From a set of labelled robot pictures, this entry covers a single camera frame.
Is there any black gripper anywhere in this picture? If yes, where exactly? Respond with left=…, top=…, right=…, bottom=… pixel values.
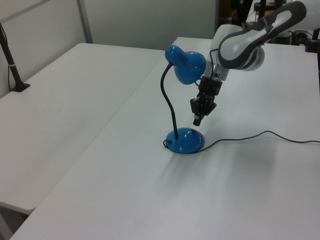
left=189, top=76, right=224, bottom=126

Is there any blue gooseneck desk lamp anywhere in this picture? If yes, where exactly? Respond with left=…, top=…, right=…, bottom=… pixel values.
left=159, top=44, right=207, bottom=154

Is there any black computer tower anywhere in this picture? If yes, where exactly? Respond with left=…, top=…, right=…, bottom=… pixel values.
left=229, top=0, right=253, bottom=26

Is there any black electronics box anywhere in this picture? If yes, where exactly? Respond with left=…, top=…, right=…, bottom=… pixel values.
left=271, top=31, right=293, bottom=45

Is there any dark background pole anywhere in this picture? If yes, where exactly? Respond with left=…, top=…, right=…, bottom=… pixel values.
left=255, top=0, right=267, bottom=20

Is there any black clamp stand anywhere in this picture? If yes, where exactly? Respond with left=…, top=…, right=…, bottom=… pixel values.
left=303, top=14, right=320, bottom=54

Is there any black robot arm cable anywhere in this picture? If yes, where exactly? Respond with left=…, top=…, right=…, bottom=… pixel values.
left=209, top=48, right=221, bottom=79

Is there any black lamp power cord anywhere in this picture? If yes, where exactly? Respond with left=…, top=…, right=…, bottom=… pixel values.
left=198, top=130, right=320, bottom=153

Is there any black camera stand pole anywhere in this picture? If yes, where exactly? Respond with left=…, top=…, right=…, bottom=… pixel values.
left=0, top=21, right=31, bottom=93

